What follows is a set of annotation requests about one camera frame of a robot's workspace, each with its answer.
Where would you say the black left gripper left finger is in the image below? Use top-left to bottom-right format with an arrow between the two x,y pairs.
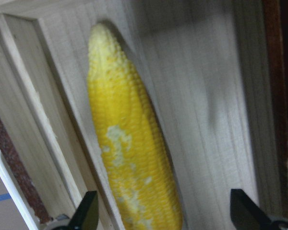
67,191 -> 99,230

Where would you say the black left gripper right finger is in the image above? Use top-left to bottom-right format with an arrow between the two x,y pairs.
230,188 -> 288,230

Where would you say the yellow corn cob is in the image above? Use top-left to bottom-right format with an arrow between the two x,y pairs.
87,23 -> 183,230

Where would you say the light wooden drawer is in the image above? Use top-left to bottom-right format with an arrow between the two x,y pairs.
0,0 -> 288,230

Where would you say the dark wooden drawer cabinet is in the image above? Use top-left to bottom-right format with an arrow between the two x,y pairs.
262,0 -> 288,218

